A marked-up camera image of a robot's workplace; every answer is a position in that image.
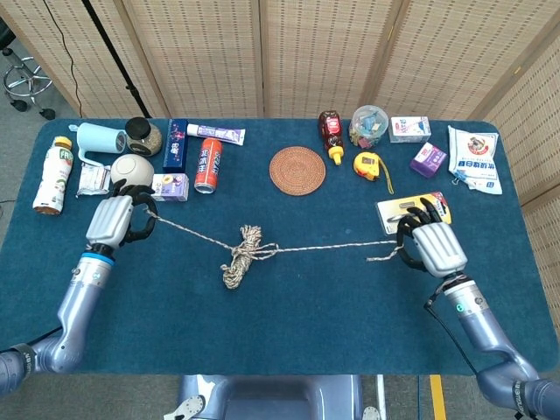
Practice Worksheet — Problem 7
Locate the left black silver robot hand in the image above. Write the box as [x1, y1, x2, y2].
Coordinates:
[85, 184, 158, 251]

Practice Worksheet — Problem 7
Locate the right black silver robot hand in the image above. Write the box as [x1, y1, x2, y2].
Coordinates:
[395, 197, 468, 278]

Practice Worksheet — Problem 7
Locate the braided multicolour rope bundle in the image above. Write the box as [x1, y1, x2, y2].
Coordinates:
[146, 208, 406, 291]

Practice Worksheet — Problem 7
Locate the white snack packet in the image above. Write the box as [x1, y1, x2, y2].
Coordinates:
[75, 160, 112, 198]

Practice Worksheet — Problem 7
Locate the beige bowl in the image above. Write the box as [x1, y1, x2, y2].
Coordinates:
[109, 152, 155, 190]

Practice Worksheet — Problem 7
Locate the razor in yellow blister pack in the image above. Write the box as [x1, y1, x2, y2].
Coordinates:
[375, 190, 453, 236]

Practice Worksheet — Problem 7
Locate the white drink bottle yellow cap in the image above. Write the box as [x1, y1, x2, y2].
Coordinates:
[31, 136, 74, 217]

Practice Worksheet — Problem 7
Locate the white purple small carton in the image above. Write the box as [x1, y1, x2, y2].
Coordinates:
[150, 172, 191, 203]

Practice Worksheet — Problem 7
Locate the light blue mug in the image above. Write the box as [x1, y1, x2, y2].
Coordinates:
[68, 122, 128, 165]

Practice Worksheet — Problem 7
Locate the glass jar black lid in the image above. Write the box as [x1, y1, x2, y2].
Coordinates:
[124, 116, 164, 158]

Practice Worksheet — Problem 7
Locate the purple small box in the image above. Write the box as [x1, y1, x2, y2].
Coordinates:
[409, 142, 448, 180]

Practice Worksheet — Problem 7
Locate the white sugar bag blue print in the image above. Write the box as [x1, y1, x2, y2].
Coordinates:
[446, 124, 503, 196]

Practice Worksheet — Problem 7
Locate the dark blue toothpaste box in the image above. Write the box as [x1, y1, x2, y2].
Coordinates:
[162, 118, 190, 173]

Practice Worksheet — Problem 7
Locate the yellow tape measure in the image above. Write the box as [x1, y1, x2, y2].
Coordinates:
[353, 150, 396, 196]

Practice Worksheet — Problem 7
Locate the orange soda can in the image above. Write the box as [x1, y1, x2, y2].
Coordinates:
[193, 136, 224, 195]

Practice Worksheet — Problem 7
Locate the blue felt table cover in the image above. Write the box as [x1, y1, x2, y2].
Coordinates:
[0, 117, 560, 377]

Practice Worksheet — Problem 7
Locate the office stool chrome base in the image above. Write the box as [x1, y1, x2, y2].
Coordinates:
[0, 19, 57, 121]

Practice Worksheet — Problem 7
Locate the white box blue red print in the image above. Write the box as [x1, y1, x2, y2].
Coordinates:
[388, 115, 432, 144]

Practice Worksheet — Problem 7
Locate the white purple toothpaste tube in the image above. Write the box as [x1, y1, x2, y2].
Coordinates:
[185, 122, 247, 146]

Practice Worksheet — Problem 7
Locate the clear plastic jar of clips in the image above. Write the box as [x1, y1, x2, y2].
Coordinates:
[348, 104, 390, 150]

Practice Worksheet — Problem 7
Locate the red sauce bottle yellow cap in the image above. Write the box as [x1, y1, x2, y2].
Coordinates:
[318, 109, 346, 166]

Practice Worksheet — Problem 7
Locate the round woven brown coaster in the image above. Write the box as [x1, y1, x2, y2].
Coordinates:
[269, 145, 327, 197]

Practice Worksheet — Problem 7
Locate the black tripod pole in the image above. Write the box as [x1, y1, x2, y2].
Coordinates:
[80, 0, 153, 119]

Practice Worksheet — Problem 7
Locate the blue-grey robot torso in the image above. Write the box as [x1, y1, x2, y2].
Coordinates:
[177, 374, 364, 420]

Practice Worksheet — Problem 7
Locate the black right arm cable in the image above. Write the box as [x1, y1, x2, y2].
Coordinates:
[423, 297, 524, 420]

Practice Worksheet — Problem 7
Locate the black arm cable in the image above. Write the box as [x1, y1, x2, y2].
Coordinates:
[19, 325, 62, 349]
[423, 297, 524, 420]

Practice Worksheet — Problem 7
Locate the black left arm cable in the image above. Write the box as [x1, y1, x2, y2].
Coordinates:
[19, 325, 62, 349]

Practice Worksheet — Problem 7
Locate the thin black hanging cable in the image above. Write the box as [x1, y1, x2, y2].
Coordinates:
[42, 0, 84, 118]

